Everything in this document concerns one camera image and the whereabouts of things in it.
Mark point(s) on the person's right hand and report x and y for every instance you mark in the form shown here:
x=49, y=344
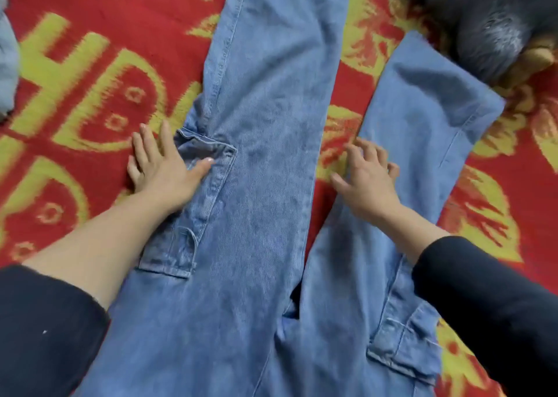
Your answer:
x=370, y=187

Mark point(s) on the person's left hand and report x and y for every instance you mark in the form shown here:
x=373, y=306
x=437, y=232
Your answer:
x=163, y=178

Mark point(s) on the person's left little finger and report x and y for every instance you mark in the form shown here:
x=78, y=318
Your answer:
x=132, y=172

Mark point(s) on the person's right little finger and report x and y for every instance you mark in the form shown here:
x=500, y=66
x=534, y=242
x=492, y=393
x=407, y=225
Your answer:
x=393, y=170

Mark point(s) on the person's right thumb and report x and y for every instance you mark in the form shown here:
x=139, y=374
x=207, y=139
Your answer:
x=341, y=184

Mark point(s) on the person's left middle finger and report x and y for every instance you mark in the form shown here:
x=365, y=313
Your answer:
x=149, y=141

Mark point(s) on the person's right middle finger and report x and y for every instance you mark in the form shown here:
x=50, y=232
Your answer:
x=367, y=148

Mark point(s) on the person's left thumb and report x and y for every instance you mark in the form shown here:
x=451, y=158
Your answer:
x=201, y=168

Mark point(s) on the blue denim cargo jeans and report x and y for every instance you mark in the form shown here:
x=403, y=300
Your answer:
x=257, y=191

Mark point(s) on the person's right forearm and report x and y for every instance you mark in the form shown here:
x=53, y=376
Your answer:
x=471, y=287

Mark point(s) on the person's left forearm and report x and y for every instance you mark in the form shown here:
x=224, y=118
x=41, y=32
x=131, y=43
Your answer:
x=87, y=257

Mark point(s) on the red yellow patterned blanket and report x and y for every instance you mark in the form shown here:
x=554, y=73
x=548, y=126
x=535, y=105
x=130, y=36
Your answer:
x=87, y=82

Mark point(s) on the light blue denim garment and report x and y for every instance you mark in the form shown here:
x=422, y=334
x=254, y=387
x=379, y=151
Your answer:
x=8, y=60

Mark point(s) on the dark grey fur-trimmed garment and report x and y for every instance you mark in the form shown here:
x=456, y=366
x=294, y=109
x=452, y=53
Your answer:
x=484, y=17

